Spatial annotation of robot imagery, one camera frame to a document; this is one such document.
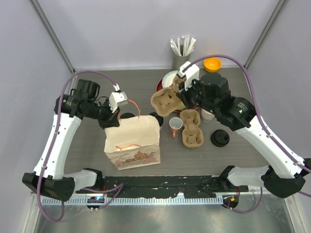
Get grey straw holder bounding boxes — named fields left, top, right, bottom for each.
left=172, top=54, right=190, bottom=70

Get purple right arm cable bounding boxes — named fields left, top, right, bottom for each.
left=182, top=54, right=311, bottom=214

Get paper takeout bag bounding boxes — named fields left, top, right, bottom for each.
left=104, top=114, right=161, bottom=170

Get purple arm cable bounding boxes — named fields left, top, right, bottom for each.
left=182, top=54, right=311, bottom=214
left=36, top=70, right=124, bottom=223

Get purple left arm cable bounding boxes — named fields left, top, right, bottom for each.
left=36, top=70, right=124, bottom=223

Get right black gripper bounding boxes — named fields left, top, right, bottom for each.
left=177, top=76, right=219, bottom=116

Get aluminium frame rail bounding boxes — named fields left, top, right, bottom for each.
left=30, top=174, right=296, bottom=206

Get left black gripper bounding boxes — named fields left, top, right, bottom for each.
left=85, top=98, right=120, bottom=130

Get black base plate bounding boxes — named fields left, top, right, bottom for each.
left=75, top=174, right=250, bottom=199

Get white paper plate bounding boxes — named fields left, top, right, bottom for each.
left=162, top=70, right=178, bottom=88

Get orange bowl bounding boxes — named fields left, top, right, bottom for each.
left=203, top=57, right=222, bottom=73

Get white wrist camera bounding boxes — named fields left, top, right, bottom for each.
left=109, top=92, right=128, bottom=113
left=177, top=61, right=200, bottom=91

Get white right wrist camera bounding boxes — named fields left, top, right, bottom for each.
left=177, top=61, right=200, bottom=91

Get red round tray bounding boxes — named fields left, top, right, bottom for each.
left=155, top=79, right=163, bottom=92

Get pink mug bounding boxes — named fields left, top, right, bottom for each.
left=169, top=117, right=183, bottom=138

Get brown cardboard cup carrier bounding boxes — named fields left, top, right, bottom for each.
left=180, top=110, right=204, bottom=148

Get white wrapped straws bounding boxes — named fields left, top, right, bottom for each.
left=170, top=35, right=196, bottom=57

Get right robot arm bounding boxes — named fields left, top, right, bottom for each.
left=176, top=73, right=311, bottom=198

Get stack of white paper cups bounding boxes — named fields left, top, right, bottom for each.
left=201, top=109, right=214, bottom=122

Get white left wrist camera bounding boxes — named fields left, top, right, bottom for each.
left=109, top=92, right=128, bottom=113

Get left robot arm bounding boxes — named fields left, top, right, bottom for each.
left=22, top=80, right=126, bottom=202

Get black cup lid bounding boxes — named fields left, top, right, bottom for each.
left=149, top=112, right=164, bottom=128
left=120, top=113, right=135, bottom=119

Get black cup lids stack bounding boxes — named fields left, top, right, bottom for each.
left=210, top=129, right=230, bottom=148

